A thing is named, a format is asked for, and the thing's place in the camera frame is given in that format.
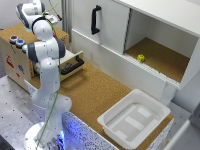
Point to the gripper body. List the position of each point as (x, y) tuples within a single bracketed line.
[(50, 17)]

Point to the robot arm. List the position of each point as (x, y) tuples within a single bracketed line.
[(47, 70)]

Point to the wooden drawer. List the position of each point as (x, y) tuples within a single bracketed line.
[(68, 55)]

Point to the wooden drawer box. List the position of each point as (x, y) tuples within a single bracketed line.
[(13, 68)]

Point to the pink block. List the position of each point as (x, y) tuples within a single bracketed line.
[(54, 33)]

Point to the blue button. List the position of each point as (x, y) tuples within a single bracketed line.
[(20, 42)]

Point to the green button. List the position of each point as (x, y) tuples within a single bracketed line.
[(24, 48)]

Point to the red button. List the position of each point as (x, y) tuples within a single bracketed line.
[(13, 39)]

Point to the white sliding door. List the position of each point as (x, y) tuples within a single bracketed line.
[(113, 23)]

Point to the yellow block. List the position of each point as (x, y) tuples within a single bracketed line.
[(141, 58)]

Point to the white cabinet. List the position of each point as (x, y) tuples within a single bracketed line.
[(156, 20)]

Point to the white plastic box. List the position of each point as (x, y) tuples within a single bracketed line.
[(133, 121)]

